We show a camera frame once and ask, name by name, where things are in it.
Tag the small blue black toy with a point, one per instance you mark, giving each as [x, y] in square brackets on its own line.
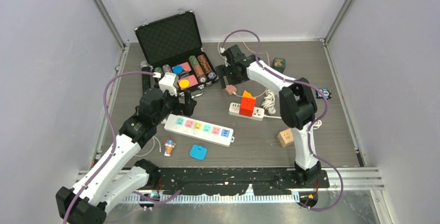
[324, 93]

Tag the beige cube socket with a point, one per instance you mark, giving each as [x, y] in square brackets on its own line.
[285, 138]

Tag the dark green cube socket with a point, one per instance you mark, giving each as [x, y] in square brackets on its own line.
[279, 64]

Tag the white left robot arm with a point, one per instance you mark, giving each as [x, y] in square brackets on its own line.
[98, 192]

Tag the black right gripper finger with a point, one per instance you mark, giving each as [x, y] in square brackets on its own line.
[222, 75]
[236, 79]

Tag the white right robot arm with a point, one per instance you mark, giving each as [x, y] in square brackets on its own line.
[296, 101]

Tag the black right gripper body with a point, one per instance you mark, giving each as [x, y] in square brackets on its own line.
[229, 69]

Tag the yellow plastic block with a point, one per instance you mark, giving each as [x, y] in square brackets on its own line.
[246, 94]

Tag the long white colourful power strip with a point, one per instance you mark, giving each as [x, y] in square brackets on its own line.
[197, 129]

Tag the ice cream toy figure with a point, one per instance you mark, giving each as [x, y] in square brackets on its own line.
[169, 145]

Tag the red cube socket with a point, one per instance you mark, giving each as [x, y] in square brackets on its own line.
[247, 106]

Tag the blue square case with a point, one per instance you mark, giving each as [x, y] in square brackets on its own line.
[198, 152]

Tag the pink USB charger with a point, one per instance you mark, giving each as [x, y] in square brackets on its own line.
[231, 89]

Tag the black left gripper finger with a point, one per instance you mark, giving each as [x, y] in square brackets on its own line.
[189, 103]
[179, 109]

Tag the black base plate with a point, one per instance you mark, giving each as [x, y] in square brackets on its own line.
[230, 181]

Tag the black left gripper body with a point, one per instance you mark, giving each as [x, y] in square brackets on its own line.
[168, 107]

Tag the small white USB power strip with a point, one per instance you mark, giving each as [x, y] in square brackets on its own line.
[258, 113]

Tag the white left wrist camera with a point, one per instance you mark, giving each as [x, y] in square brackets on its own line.
[168, 83]

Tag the black poker chip case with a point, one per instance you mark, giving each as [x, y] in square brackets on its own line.
[173, 45]

